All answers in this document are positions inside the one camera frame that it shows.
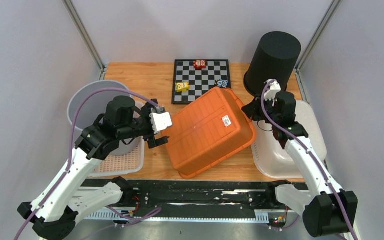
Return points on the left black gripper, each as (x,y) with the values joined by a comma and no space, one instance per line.
(146,111)

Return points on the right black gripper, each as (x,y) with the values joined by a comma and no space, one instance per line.
(251,110)

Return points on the white perforated basket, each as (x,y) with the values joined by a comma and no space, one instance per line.
(126,159)

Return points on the orange plastic tub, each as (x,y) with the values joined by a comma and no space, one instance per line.
(208,131)

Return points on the black ribbed bin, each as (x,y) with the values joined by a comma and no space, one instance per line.
(275,57)

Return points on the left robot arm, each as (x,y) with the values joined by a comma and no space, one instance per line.
(55,213)

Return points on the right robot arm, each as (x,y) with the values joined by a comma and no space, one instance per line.
(290,149)

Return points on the blue toy block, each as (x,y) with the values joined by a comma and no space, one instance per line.
(222,84)

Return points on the black white chessboard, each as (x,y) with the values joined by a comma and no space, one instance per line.
(200,81)

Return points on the yellow toy block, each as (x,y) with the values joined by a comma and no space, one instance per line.
(182,86)

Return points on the red toy block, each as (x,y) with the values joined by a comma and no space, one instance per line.
(199,64)

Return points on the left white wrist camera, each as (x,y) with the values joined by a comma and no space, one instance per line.
(160,121)

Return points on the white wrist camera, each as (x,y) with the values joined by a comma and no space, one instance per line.
(160,121)
(271,88)

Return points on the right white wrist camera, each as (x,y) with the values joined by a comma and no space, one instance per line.
(271,88)

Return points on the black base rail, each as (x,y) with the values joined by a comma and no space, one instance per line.
(190,201)

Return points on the right aluminium frame post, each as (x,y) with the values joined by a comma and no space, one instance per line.
(330,12)

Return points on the aluminium frame post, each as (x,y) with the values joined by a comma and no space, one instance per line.
(330,12)
(72,11)

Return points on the left aluminium frame post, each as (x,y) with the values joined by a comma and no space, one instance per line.
(72,11)

